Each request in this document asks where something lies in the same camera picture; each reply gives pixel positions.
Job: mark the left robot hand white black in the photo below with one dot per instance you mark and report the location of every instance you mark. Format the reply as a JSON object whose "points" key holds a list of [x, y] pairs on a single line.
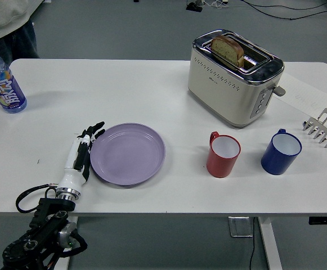
{"points": [[73, 174]]}

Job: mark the purple plastic plate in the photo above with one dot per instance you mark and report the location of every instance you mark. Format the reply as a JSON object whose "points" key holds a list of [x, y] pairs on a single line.
{"points": [[128, 154]]}

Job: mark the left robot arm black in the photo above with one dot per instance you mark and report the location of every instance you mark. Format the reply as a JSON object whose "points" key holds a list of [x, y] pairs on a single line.
{"points": [[48, 222]]}

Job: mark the blue drink bottle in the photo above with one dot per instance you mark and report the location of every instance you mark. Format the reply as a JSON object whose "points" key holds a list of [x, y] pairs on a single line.
{"points": [[7, 90]]}

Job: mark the red enamel mug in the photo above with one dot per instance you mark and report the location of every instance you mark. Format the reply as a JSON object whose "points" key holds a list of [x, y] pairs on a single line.
{"points": [[221, 166]]}

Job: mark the cream chrome toaster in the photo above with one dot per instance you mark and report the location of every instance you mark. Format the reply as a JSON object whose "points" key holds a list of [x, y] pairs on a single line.
{"points": [[222, 92]]}

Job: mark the silver box under table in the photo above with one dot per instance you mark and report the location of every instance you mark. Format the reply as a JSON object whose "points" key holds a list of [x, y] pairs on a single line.
{"points": [[239, 227]]}

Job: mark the person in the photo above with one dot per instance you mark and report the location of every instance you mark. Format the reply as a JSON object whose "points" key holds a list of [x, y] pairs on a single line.
{"points": [[2, 14]]}

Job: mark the brown bread slice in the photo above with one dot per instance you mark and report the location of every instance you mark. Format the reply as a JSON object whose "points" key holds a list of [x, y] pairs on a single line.
{"points": [[226, 47]]}

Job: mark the blue enamel mug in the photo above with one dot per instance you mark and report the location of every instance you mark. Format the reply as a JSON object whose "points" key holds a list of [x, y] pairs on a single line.
{"points": [[275, 163]]}

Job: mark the black device on floor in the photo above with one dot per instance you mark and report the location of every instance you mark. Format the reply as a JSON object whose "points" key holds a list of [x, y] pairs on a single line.
{"points": [[194, 7]]}

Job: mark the white paper sheet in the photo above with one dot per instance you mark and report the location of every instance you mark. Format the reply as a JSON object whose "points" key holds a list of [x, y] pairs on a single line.
{"points": [[306, 92]]}

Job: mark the black table control panel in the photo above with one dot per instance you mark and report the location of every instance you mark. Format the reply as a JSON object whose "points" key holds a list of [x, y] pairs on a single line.
{"points": [[325, 220]]}

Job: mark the silver metal toast rack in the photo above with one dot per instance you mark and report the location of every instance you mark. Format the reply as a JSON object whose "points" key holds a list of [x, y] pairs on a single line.
{"points": [[325, 123]]}

